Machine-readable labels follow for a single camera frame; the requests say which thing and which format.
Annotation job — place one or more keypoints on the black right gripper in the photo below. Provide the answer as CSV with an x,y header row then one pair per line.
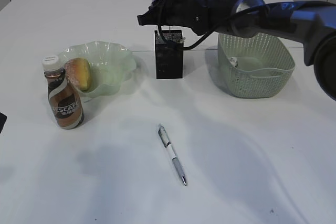
x,y
198,15

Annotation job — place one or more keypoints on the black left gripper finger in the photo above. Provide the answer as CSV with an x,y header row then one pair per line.
x,y
3,119

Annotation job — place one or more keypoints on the pink paper ball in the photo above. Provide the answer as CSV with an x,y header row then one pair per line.
x,y
233,61

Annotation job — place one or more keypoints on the Nescafe coffee bottle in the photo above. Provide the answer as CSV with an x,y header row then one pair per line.
x,y
63,98

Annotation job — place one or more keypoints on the sugared bread roll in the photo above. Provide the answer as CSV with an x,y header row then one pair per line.
x,y
78,73

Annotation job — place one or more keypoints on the blue grey pen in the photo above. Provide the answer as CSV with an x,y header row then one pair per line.
x,y
181,40

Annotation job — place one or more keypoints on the clear plastic ruler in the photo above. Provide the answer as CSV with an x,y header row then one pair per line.
x,y
170,32

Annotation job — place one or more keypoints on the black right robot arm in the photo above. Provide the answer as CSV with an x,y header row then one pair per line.
x,y
311,23

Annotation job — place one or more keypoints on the black mesh pen holder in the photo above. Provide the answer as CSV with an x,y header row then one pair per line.
x,y
169,62

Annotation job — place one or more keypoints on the green plastic woven basket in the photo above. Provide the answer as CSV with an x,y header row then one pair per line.
x,y
264,65

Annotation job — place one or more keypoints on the green wavy glass plate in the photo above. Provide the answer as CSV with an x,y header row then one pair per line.
x,y
110,65

